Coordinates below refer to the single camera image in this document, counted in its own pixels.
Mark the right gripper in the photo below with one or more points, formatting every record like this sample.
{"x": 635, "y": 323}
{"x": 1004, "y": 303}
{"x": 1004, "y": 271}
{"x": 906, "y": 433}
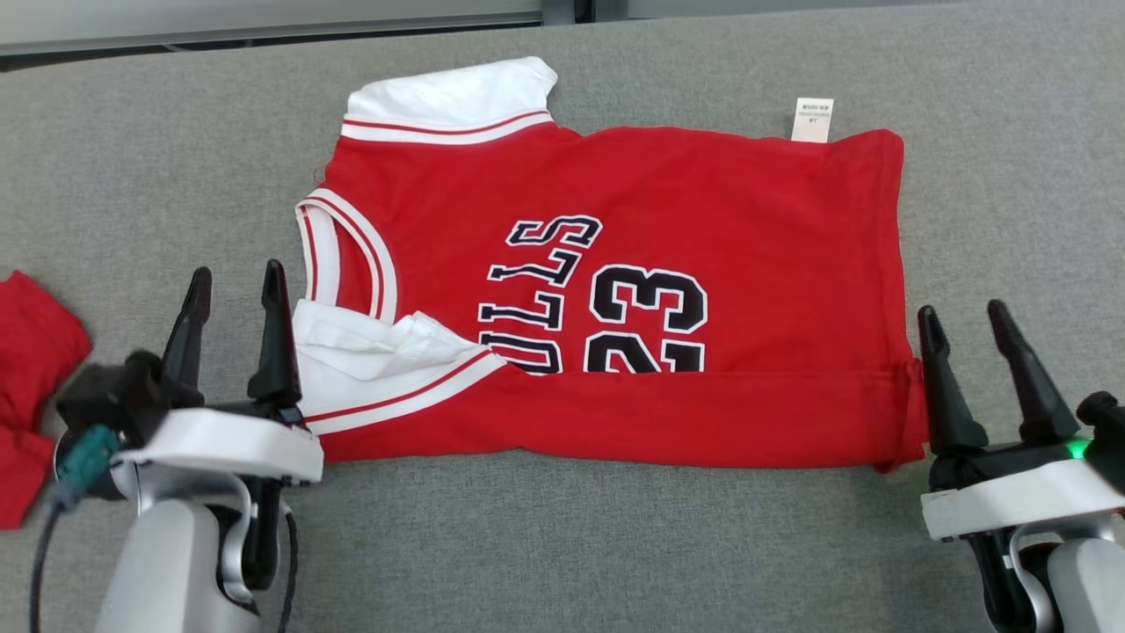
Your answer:
{"x": 993, "y": 464}

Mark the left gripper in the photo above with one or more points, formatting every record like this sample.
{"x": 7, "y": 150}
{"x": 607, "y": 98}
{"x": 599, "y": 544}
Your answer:
{"x": 281, "y": 413}

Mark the red shorts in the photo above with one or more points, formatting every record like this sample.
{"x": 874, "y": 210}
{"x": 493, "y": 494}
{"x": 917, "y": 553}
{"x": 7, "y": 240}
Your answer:
{"x": 35, "y": 378}

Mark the red basketball jersey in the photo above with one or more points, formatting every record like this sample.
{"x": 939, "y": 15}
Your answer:
{"x": 747, "y": 220}

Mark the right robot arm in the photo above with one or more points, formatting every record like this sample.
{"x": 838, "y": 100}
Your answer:
{"x": 1090, "y": 589}

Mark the grey fabric sofa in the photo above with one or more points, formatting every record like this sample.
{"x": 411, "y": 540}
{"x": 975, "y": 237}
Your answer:
{"x": 615, "y": 545}

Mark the black right camera plug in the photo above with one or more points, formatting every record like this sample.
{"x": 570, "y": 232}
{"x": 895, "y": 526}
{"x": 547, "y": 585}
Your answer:
{"x": 1109, "y": 440}

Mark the black camera plug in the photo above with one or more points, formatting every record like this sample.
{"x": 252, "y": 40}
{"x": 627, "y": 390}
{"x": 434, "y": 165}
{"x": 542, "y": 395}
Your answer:
{"x": 1109, "y": 440}
{"x": 114, "y": 396}

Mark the black left camera plug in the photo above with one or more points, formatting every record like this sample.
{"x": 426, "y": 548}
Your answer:
{"x": 114, "y": 396}

